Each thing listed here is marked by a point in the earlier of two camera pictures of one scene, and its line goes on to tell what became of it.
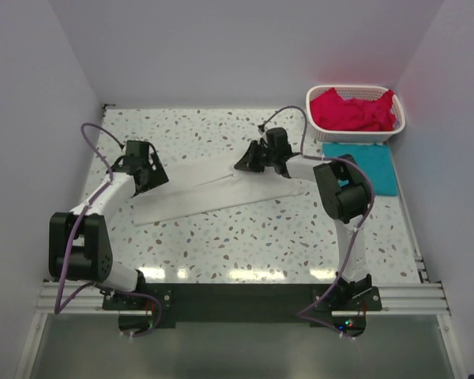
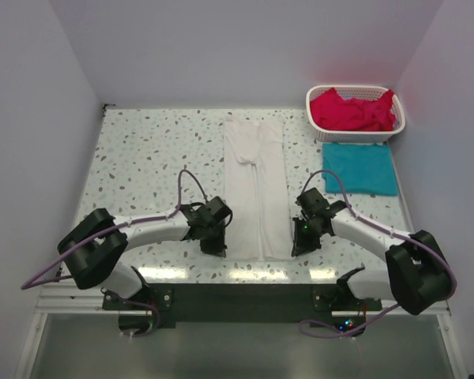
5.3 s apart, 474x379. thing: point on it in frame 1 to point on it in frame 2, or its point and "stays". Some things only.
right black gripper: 248,163 to 302,246
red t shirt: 331,111 stays
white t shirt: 220,185 to 256,190
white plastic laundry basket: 362,92 stays
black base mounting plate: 242,305 stays
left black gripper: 157,176 to 216,249
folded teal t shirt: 374,158 stays
